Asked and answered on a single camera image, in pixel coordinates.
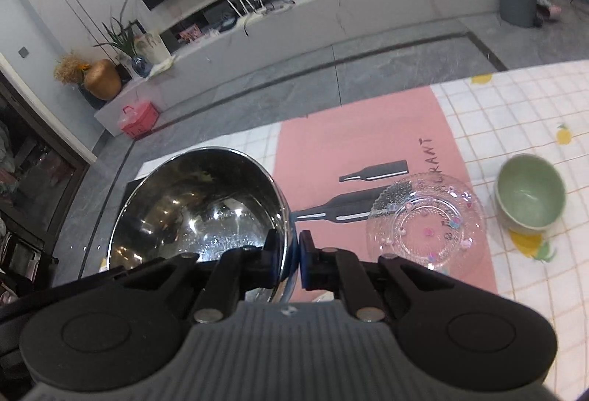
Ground white checked lemon-print tablecloth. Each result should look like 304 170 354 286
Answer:
133 61 589 386

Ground gold vase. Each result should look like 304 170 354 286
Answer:
84 59 123 101

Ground white router with antennas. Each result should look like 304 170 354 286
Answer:
225 0 270 23

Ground green plant in blue vase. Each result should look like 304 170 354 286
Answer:
94 0 154 78

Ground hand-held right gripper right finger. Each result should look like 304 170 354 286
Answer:
298 231 480 323

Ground dark wooden shelf unit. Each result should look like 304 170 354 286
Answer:
0 56 98 305

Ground green ceramic bowl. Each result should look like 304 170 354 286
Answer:
494 154 567 237

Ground white marble television cabinet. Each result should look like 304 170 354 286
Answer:
94 0 502 138

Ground stainless steel bowl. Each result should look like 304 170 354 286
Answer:
107 146 292 303

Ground pink placemat with bottle print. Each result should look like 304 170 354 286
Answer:
271 86 500 297

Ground clear patterned glass plate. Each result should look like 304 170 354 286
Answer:
366 173 487 272

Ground pink slippers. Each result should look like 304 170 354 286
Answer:
535 0 562 23

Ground yellow dried flower bunch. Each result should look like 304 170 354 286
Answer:
54 53 89 85

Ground red plastic basket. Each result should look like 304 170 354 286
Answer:
116 102 161 140

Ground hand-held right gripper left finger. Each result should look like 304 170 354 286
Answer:
99 229 290 323

